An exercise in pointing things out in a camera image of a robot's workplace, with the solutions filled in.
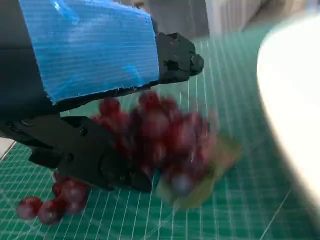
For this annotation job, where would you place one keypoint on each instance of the white plate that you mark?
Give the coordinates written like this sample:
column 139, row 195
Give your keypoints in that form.
column 295, row 100

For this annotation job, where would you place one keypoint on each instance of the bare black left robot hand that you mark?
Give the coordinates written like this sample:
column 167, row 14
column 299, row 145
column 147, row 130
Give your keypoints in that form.
column 95, row 50

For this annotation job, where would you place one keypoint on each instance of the green cutting mat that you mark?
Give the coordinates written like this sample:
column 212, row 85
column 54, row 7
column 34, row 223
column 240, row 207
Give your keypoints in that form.
column 237, row 200

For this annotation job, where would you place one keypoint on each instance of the red toy grape bunch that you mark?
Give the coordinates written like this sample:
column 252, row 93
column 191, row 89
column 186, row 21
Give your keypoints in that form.
column 162, row 130

